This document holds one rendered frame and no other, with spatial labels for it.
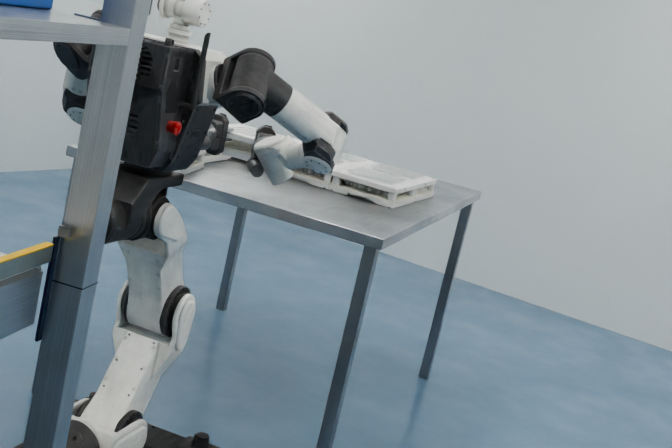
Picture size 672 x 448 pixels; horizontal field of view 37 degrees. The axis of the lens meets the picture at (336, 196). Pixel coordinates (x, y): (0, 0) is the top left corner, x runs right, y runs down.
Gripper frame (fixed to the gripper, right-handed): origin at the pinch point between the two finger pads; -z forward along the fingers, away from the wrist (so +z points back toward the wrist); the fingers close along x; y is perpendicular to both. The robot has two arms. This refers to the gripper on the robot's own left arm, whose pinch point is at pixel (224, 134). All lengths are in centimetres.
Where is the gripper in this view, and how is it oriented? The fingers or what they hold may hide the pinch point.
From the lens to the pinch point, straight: 297.7
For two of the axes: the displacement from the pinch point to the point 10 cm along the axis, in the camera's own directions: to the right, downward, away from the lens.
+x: -2.2, 9.6, 1.9
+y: 8.6, 2.8, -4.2
